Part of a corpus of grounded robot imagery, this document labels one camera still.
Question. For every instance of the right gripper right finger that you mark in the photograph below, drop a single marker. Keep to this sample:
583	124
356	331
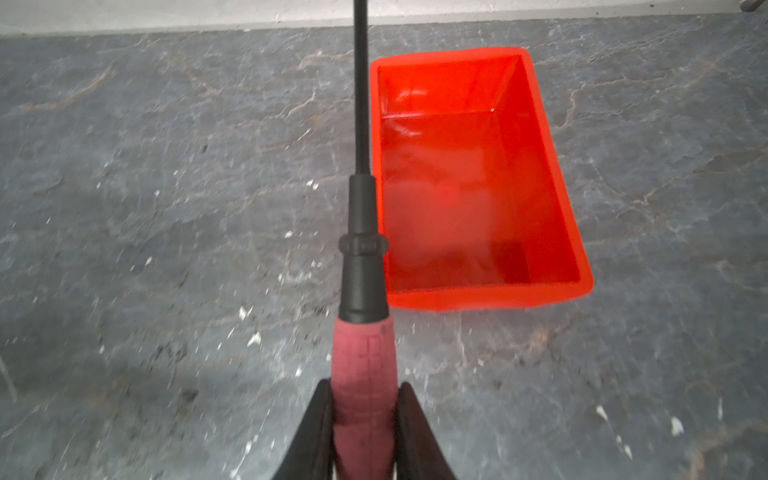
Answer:
418	455

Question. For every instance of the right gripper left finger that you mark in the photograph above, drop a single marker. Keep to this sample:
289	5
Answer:
310	455

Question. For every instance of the red handled black screwdriver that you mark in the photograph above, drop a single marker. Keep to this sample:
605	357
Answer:
363	366

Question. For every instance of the red plastic bin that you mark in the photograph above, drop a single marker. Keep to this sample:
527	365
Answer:
471	196

